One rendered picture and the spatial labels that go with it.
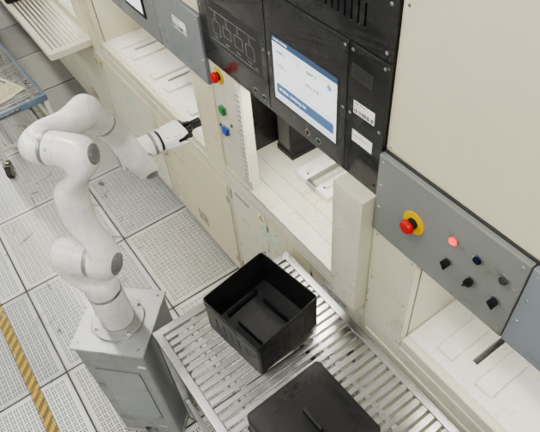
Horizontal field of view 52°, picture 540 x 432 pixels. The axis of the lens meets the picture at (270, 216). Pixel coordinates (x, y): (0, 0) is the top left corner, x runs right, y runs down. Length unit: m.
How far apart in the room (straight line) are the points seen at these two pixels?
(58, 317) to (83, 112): 1.73
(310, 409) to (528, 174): 0.97
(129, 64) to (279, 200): 1.33
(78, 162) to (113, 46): 1.86
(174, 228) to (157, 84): 0.89
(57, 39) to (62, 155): 2.16
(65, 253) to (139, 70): 1.51
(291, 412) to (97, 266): 0.73
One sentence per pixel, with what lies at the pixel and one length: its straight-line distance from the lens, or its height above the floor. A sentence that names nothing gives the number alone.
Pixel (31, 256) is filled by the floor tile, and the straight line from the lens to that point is 3.54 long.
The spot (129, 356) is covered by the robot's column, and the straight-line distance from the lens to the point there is 2.05.
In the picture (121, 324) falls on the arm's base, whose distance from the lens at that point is 2.07.
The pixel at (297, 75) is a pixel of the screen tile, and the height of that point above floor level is 1.61.
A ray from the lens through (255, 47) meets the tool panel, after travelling 1.72.
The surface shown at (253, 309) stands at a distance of 2.04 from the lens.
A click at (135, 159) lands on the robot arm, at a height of 1.27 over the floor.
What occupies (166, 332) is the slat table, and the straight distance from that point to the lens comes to 2.06.
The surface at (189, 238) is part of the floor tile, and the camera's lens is 3.29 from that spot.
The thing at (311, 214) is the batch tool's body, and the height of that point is 0.87.
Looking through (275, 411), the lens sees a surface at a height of 0.86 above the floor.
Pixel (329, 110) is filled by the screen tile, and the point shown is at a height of 1.57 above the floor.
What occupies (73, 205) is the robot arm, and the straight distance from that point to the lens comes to 1.68.
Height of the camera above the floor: 2.49
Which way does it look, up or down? 48 degrees down
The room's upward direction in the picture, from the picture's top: 6 degrees counter-clockwise
